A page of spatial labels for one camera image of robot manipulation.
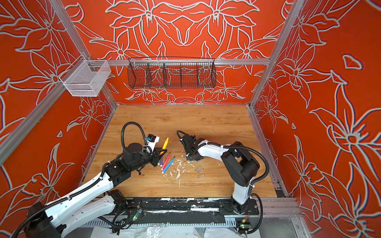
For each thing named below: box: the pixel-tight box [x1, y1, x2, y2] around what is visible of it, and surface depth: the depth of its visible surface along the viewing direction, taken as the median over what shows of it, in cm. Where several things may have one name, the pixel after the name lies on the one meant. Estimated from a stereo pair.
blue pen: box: [161, 156, 176, 174], surface depth 89 cm
